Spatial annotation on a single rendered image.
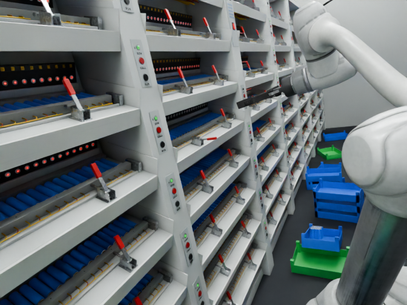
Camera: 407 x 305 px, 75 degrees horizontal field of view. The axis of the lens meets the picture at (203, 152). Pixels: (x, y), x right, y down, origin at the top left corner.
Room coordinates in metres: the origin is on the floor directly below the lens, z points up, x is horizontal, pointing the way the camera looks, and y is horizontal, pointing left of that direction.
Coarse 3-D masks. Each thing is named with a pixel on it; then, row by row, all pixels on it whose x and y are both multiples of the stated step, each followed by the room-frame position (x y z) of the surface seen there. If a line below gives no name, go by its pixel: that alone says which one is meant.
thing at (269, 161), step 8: (272, 144) 1.92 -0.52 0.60; (280, 144) 1.90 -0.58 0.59; (264, 152) 1.78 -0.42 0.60; (272, 152) 1.78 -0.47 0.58; (280, 152) 1.84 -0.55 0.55; (264, 160) 1.68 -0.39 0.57; (272, 160) 1.69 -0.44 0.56; (264, 168) 1.54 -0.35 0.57; (272, 168) 1.60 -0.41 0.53; (264, 176) 1.46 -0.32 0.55
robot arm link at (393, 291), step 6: (402, 270) 0.64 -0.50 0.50; (402, 276) 0.62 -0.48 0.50; (396, 282) 0.61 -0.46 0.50; (402, 282) 0.60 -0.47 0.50; (396, 288) 0.59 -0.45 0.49; (402, 288) 0.59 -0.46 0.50; (390, 294) 0.60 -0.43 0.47; (396, 294) 0.58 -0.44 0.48; (402, 294) 0.58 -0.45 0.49; (390, 300) 0.59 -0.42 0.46; (396, 300) 0.58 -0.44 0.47; (402, 300) 0.57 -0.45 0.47
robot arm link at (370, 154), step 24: (384, 120) 0.39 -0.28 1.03; (360, 144) 0.39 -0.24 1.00; (384, 144) 0.36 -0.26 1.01; (360, 168) 0.38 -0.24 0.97; (384, 168) 0.35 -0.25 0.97; (384, 192) 0.36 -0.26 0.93; (360, 216) 0.48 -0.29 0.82; (384, 216) 0.42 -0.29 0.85; (360, 240) 0.47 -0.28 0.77; (384, 240) 0.43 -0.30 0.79; (360, 264) 0.48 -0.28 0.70; (384, 264) 0.44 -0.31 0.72; (336, 288) 0.60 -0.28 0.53; (360, 288) 0.49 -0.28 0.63; (384, 288) 0.46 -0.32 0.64
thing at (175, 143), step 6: (216, 120) 1.19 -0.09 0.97; (222, 120) 1.26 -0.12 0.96; (204, 126) 1.09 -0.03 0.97; (210, 126) 1.14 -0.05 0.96; (192, 132) 1.01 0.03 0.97; (198, 132) 1.04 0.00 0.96; (204, 132) 1.06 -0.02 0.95; (180, 138) 0.94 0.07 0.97; (186, 138) 0.96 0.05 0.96; (174, 144) 0.89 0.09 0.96; (180, 144) 0.93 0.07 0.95
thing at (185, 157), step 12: (204, 108) 1.33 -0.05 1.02; (216, 108) 1.37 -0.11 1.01; (228, 108) 1.34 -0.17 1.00; (240, 120) 1.30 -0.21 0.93; (216, 132) 1.10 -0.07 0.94; (228, 132) 1.13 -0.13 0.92; (204, 144) 0.96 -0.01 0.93; (216, 144) 1.04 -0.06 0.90; (180, 156) 0.84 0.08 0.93; (192, 156) 0.87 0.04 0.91; (180, 168) 0.81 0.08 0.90
